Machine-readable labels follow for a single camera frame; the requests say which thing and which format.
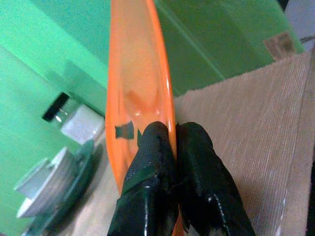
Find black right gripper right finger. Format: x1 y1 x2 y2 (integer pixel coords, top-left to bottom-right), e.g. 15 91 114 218
175 122 256 236

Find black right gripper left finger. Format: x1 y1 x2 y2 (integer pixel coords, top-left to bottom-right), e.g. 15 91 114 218
107 121 180 236

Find orange plastic plate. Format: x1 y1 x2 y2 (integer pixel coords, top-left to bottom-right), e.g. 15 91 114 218
105 0 177 236

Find beige woven placemat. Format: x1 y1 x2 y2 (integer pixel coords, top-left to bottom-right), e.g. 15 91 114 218
56 51 315 236

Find glass jar with black lid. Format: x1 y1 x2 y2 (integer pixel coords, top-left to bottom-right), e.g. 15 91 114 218
41 92 106 146

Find white ribbed cup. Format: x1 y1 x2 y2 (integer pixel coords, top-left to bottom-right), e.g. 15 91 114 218
14 147 79 219

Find green tablecloth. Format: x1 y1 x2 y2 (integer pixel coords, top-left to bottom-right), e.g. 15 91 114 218
0 0 306 236

